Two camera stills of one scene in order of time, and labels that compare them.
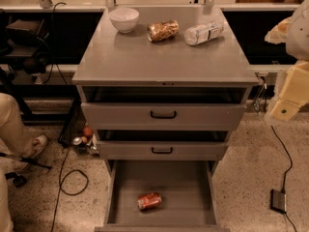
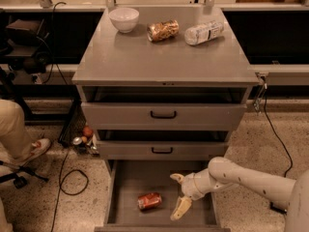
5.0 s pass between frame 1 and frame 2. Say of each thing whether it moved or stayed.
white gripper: moved
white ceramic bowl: stayed
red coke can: stayed
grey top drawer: stayed
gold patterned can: stayed
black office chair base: moved
